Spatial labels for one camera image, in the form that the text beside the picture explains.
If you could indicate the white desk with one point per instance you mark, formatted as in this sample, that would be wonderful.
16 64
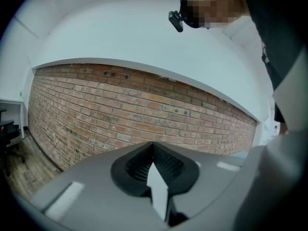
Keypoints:
14 101

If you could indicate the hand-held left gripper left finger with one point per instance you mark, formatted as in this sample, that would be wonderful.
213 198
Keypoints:
91 196

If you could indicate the black head-mounted camera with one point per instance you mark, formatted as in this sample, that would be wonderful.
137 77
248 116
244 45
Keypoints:
176 20

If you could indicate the black office chair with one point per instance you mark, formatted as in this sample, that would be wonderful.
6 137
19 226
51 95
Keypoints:
9 138

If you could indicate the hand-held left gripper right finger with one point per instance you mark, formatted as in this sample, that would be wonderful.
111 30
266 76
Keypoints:
211 182

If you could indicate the person's black clothing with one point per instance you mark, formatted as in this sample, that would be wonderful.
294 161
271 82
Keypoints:
276 20

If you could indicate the person's head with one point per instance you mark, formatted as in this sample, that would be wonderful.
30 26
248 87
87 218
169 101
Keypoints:
214 6

